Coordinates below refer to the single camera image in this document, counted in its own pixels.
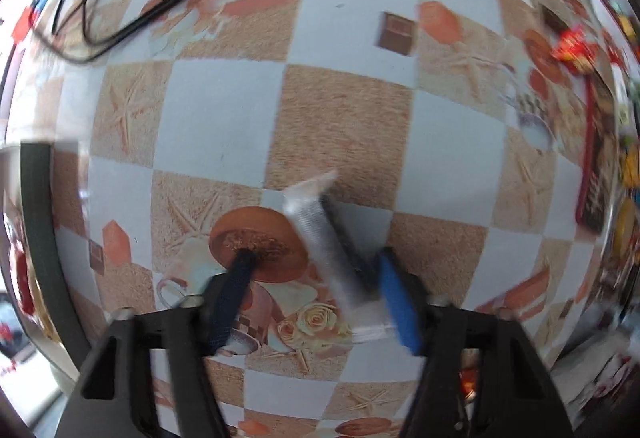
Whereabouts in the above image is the dark red flat box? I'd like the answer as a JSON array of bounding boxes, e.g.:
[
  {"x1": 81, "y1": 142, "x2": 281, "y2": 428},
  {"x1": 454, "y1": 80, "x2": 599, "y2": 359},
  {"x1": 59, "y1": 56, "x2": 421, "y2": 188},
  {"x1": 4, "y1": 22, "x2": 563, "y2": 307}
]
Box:
[{"x1": 575, "y1": 78, "x2": 618, "y2": 233}]

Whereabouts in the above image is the grey storage bin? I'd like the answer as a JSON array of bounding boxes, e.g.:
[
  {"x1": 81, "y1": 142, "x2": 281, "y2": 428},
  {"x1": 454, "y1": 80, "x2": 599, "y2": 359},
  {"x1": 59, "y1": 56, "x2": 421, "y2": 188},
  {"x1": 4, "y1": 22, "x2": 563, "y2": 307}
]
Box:
[{"x1": 0, "y1": 143, "x2": 96, "y2": 384}]

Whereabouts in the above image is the checkered printed tablecloth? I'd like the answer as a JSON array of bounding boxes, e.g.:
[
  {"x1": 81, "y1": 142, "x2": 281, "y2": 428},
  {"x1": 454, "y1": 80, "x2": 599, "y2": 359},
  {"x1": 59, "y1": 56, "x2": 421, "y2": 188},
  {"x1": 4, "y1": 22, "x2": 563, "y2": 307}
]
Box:
[{"x1": 0, "y1": 0, "x2": 626, "y2": 438}]

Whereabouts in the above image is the red wrapped candy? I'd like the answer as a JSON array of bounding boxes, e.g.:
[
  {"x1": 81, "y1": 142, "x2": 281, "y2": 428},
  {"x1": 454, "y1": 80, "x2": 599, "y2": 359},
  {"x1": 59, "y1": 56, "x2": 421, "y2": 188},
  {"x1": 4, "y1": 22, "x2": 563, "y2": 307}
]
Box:
[{"x1": 550, "y1": 28, "x2": 598, "y2": 68}]

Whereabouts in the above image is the red snack packet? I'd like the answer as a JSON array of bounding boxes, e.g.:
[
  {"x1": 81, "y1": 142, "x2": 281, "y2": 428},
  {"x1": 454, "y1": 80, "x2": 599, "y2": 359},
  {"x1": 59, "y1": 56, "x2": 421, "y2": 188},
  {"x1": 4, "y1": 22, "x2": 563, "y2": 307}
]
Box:
[{"x1": 7, "y1": 238, "x2": 36, "y2": 313}]

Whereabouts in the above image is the clear black snack packet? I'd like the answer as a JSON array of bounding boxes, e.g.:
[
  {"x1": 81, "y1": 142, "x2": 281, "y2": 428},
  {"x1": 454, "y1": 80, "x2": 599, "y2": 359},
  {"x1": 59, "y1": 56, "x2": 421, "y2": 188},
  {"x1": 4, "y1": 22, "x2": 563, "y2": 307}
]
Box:
[{"x1": 282, "y1": 170, "x2": 401, "y2": 344}]

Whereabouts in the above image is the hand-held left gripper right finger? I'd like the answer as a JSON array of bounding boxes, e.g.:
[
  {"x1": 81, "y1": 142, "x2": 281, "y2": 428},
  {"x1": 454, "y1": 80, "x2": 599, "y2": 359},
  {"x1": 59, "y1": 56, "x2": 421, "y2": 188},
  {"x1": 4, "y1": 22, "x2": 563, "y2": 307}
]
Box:
[{"x1": 375, "y1": 247, "x2": 576, "y2": 438}]

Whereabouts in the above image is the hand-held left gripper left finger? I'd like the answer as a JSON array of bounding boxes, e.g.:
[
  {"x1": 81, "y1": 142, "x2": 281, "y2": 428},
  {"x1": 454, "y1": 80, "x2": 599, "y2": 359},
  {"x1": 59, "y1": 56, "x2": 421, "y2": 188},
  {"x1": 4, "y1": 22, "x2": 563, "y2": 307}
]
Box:
[{"x1": 52, "y1": 249, "x2": 258, "y2": 438}]

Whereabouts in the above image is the red clip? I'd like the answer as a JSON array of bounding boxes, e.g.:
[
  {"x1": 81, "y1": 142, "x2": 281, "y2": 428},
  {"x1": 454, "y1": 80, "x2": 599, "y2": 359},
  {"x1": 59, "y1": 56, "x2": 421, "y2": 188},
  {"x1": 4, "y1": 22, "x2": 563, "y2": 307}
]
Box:
[{"x1": 12, "y1": 8, "x2": 36, "y2": 41}]

